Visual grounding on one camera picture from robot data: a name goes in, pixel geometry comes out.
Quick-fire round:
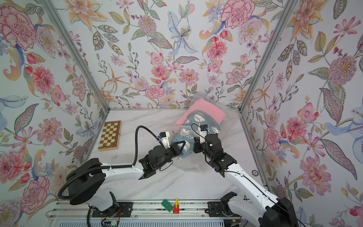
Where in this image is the teal bear pattern blanket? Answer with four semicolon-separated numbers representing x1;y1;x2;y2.
171;112;221;159

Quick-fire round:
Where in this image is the clear plastic vacuum bag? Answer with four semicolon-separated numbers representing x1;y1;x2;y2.
165;93;241;175

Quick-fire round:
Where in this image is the pink blanket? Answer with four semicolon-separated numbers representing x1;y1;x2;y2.
175;98;226;126

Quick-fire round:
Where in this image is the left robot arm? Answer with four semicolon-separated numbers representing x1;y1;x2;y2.
57;141;186;212

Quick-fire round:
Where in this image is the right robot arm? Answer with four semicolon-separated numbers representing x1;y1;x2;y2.
193;134;299;227

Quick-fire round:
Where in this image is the green tag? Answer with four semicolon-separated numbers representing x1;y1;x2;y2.
161;199;174;212

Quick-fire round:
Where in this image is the wooden chessboard box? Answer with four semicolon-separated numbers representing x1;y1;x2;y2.
98;121;122;151

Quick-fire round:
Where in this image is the red yellow clip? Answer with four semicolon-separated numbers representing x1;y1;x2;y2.
173;199;180;214

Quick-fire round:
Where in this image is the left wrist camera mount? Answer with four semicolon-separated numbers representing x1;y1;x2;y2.
158;131;170;148

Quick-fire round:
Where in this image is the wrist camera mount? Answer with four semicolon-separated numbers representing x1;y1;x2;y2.
158;131;170;148
199;124;209;139

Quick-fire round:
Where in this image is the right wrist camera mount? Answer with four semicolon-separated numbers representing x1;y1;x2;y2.
199;124;209;139

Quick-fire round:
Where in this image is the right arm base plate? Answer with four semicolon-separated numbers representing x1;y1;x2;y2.
205;201;239;218

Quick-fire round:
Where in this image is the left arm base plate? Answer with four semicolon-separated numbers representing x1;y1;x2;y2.
92;202;133;218

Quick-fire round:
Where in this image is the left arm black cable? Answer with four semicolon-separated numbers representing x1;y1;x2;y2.
57;125;161;201

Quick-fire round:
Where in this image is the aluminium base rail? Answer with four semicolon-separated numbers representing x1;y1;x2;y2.
45;199;244;220

